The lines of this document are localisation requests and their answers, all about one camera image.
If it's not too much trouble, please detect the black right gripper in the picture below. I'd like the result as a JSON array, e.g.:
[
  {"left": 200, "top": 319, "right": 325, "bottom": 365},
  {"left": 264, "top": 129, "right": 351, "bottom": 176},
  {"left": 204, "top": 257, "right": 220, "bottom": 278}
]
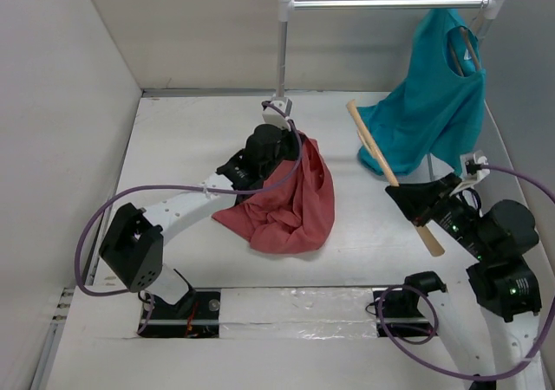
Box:
[{"left": 384, "top": 169, "right": 493, "bottom": 258}]

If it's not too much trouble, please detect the red t shirt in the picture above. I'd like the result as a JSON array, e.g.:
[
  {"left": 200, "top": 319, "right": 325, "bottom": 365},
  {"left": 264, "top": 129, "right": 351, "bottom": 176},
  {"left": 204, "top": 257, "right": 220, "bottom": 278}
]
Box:
[{"left": 212, "top": 134, "right": 335, "bottom": 255}]

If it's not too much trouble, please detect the light wooden hanger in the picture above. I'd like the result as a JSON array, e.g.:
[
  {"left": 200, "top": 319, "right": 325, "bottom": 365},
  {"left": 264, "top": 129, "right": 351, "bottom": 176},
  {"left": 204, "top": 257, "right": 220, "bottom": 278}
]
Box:
[{"left": 346, "top": 100, "right": 445, "bottom": 257}]

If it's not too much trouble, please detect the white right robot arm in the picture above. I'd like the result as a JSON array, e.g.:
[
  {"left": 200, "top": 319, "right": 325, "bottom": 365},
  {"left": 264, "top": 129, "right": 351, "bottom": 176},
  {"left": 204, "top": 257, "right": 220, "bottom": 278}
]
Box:
[{"left": 375, "top": 172, "right": 554, "bottom": 389}]

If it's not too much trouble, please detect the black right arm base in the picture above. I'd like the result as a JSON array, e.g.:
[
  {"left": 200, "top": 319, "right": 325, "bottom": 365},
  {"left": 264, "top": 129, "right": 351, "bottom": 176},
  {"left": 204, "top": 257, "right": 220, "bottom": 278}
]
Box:
[{"left": 382, "top": 271, "right": 447, "bottom": 345}]

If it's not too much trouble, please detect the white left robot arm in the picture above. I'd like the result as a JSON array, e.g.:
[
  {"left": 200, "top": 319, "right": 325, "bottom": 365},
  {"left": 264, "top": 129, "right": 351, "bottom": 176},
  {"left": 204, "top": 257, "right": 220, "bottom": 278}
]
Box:
[{"left": 100, "top": 124, "right": 303, "bottom": 319}]

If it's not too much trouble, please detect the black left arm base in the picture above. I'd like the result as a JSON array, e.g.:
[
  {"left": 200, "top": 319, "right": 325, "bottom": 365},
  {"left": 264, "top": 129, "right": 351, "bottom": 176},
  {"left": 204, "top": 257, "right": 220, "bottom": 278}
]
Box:
[{"left": 138, "top": 289, "right": 221, "bottom": 339}]

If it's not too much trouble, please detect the teal t shirt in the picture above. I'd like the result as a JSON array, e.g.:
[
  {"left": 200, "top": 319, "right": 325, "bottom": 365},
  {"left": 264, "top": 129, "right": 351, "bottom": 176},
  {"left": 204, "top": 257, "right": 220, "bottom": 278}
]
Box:
[{"left": 358, "top": 9, "right": 486, "bottom": 176}]

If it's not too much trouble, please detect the wooden hanger under teal shirt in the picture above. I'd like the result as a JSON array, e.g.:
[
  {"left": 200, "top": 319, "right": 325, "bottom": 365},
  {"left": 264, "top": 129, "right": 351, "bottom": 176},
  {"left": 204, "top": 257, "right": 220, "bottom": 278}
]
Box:
[{"left": 447, "top": 27, "right": 482, "bottom": 77}]

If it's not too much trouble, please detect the white metal clothes rack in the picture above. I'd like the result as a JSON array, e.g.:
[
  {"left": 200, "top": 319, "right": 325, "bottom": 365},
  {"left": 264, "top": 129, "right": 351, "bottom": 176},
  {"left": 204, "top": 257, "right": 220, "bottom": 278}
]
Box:
[{"left": 266, "top": 0, "right": 510, "bottom": 183}]

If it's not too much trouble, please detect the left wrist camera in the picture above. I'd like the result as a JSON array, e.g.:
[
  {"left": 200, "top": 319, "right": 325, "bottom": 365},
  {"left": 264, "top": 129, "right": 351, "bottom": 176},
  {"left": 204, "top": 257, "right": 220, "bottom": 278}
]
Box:
[{"left": 262, "top": 97, "right": 292, "bottom": 130}]

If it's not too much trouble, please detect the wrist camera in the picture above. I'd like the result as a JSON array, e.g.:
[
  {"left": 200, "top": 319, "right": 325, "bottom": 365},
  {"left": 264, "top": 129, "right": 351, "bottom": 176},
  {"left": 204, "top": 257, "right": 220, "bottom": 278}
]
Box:
[
  {"left": 262, "top": 97, "right": 292, "bottom": 130},
  {"left": 451, "top": 151, "right": 490, "bottom": 196}
]

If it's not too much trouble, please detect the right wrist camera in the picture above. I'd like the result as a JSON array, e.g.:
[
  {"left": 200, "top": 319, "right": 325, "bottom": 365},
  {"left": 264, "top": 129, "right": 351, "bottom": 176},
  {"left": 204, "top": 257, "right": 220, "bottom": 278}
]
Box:
[{"left": 451, "top": 151, "right": 490, "bottom": 196}]

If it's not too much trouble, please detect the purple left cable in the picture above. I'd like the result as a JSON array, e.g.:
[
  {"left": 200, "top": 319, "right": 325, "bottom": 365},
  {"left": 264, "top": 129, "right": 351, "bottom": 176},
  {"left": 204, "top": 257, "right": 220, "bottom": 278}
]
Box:
[{"left": 75, "top": 100, "right": 304, "bottom": 335}]

